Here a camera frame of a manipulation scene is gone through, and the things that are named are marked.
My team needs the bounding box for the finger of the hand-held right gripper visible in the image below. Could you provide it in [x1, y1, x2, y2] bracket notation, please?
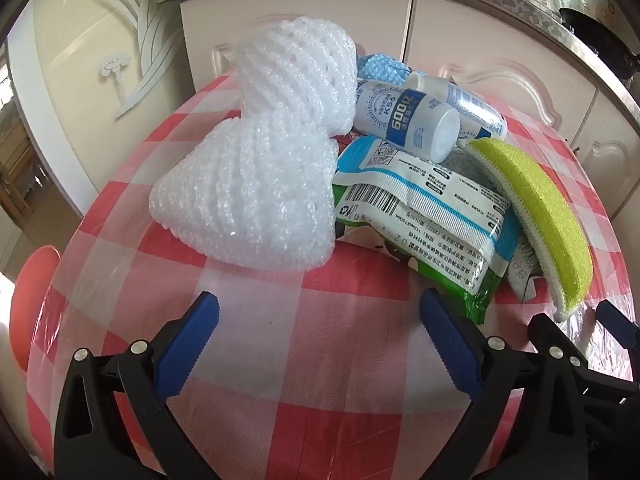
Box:
[527, 311, 588, 367]
[594, 299, 640, 406]

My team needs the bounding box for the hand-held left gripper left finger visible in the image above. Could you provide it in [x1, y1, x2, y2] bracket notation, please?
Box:
[54, 290, 221, 480]

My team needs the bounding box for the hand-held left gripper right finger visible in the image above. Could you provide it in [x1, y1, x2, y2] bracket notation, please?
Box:
[421, 289, 588, 480]

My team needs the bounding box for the white bottle yellow blue label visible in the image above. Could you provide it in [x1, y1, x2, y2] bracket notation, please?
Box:
[404, 71, 508, 142]

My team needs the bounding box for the white printed packet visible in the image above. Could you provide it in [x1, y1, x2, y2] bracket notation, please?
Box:
[507, 235, 553, 306]

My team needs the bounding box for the red checkered tablecloth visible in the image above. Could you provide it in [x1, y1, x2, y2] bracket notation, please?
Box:
[27, 72, 632, 480]

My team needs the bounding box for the yellow-green sponge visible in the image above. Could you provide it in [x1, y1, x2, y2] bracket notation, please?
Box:
[462, 138, 594, 322]

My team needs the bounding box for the white green wet wipes pack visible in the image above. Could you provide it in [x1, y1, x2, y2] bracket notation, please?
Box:
[332, 135, 523, 325]

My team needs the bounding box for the white foam fruit net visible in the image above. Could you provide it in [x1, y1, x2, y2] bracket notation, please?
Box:
[149, 112, 337, 273]
[236, 16, 360, 136]

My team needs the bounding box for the grey foil packet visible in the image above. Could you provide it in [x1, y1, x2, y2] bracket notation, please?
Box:
[445, 147, 501, 196]

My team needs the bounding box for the black wok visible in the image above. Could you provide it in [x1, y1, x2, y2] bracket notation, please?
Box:
[559, 7, 640, 80]

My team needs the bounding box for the white cabinet door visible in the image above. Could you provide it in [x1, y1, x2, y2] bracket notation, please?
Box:
[180, 0, 416, 91]
[407, 0, 601, 131]

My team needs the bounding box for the blue dotted cloth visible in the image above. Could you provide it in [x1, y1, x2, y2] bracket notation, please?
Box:
[356, 52, 413, 86]

